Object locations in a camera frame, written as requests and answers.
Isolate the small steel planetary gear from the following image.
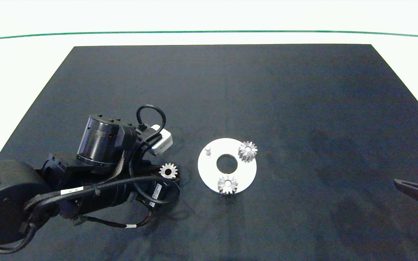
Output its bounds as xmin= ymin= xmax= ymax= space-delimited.
xmin=218 ymin=175 xmax=238 ymax=195
xmin=238 ymin=141 xmax=258 ymax=163
xmin=159 ymin=163 xmax=178 ymax=179

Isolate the silver boxy wrist camera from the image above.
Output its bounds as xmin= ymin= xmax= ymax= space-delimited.
xmin=150 ymin=124 xmax=173 ymax=157

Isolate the thin black tagged cable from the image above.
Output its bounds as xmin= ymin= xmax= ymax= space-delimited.
xmin=73 ymin=208 xmax=155 ymax=229

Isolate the black arm base cable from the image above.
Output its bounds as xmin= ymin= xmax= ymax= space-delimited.
xmin=0 ymin=223 xmax=37 ymax=254

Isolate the short black camera cable loop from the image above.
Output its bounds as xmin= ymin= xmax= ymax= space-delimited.
xmin=136 ymin=105 xmax=167 ymax=144

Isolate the round white carrier plate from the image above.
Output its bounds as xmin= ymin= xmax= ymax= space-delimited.
xmin=197 ymin=138 xmax=257 ymax=194

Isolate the dark mat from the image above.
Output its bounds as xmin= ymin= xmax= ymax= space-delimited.
xmin=0 ymin=44 xmax=418 ymax=261

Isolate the thick black tagged cable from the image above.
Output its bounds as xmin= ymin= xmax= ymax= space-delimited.
xmin=24 ymin=145 xmax=181 ymax=219

